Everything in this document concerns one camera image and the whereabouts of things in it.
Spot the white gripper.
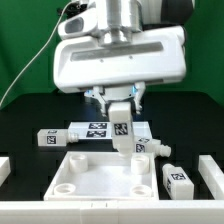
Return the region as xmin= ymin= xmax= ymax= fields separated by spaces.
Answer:
xmin=53 ymin=26 xmax=186 ymax=116

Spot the white square tabletop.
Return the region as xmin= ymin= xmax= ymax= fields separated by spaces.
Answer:
xmin=44 ymin=151 xmax=159 ymax=201

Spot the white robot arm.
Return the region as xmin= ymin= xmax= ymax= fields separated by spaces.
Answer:
xmin=53 ymin=0 xmax=195 ymax=113

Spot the white right fence block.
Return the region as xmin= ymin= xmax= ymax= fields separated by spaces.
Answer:
xmin=198 ymin=155 xmax=224 ymax=200

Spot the white fence block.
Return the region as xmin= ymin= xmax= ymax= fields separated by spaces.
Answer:
xmin=198 ymin=155 xmax=224 ymax=200
xmin=0 ymin=157 xmax=11 ymax=186

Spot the white left fence block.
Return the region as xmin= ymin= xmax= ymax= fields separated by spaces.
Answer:
xmin=0 ymin=157 xmax=11 ymax=186

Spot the white marker base plate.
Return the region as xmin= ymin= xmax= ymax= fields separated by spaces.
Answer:
xmin=68 ymin=122 xmax=152 ymax=140

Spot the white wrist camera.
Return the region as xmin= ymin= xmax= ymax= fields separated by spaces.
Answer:
xmin=58 ymin=13 xmax=100 ymax=40

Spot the white cable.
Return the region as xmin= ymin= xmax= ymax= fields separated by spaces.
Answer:
xmin=0 ymin=1 xmax=73 ymax=108

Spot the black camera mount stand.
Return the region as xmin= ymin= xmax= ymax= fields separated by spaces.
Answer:
xmin=57 ymin=0 xmax=87 ymax=18

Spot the white front fence rail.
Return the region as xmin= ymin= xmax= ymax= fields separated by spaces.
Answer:
xmin=0 ymin=200 xmax=224 ymax=224

